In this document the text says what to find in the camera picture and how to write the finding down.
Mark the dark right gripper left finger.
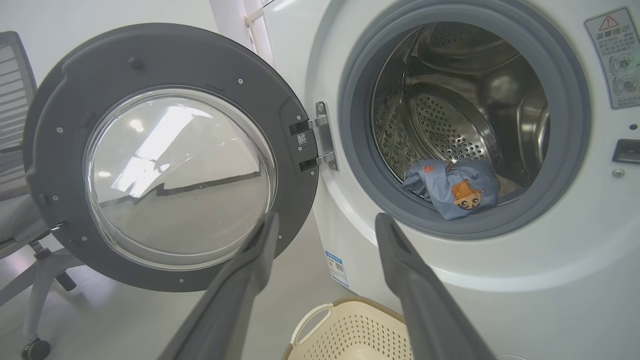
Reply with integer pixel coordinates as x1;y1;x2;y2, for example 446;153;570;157
157;211;280;360

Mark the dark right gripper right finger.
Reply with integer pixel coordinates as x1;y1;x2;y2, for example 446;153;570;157
375;213;496;360

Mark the blue bear-print garment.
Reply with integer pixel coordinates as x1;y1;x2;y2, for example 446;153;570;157
402;159;501;221

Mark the round black glass washer door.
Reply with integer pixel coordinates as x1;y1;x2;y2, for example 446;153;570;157
22;22;320;293

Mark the white front-load washing machine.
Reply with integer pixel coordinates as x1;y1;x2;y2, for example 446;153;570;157
262;0;640;360

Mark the silver metal door hinge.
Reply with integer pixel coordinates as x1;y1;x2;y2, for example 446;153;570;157
290;101;339;172

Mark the stainless steel washing machine drum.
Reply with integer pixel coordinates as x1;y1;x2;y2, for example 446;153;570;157
371;21;551;201

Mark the black door latch slot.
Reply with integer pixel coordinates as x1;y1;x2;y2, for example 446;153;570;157
612;138;640;165

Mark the cream perforated laundry basket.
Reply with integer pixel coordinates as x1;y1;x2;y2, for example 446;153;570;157
282;296;416;360

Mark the blue energy label sticker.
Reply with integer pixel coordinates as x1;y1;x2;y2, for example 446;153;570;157
325;250;350;288

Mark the grey mesh office chair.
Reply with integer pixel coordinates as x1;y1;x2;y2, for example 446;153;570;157
0;31;83;360

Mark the grey warning instruction sticker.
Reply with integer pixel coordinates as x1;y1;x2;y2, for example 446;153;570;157
584;6;640;110

